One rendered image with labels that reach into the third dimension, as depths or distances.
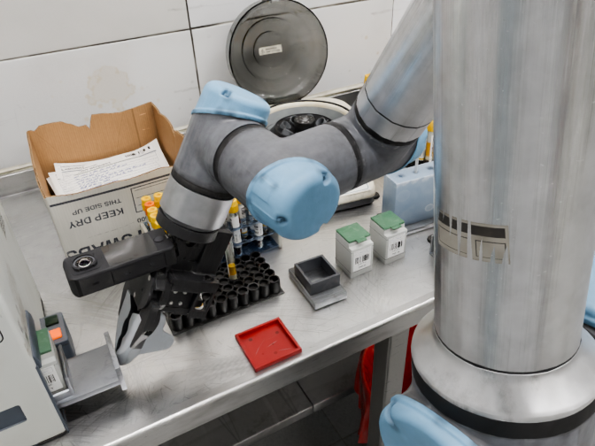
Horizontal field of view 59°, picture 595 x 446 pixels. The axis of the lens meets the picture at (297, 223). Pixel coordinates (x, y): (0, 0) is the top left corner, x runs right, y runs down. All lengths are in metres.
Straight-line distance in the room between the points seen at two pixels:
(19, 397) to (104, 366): 0.10
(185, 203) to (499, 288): 0.36
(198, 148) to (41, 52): 0.63
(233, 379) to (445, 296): 0.43
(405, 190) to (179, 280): 0.44
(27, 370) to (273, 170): 0.33
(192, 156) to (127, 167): 0.52
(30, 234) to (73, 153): 0.18
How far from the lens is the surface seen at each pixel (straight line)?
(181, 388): 0.70
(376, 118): 0.51
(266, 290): 0.78
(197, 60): 1.19
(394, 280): 0.83
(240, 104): 0.53
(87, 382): 0.69
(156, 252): 0.59
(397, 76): 0.47
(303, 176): 0.45
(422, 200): 0.92
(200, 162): 0.55
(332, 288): 0.79
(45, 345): 0.66
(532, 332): 0.31
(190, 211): 0.56
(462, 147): 0.27
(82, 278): 0.58
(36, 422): 0.68
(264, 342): 0.73
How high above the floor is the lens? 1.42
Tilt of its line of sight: 35 degrees down
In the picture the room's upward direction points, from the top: 2 degrees counter-clockwise
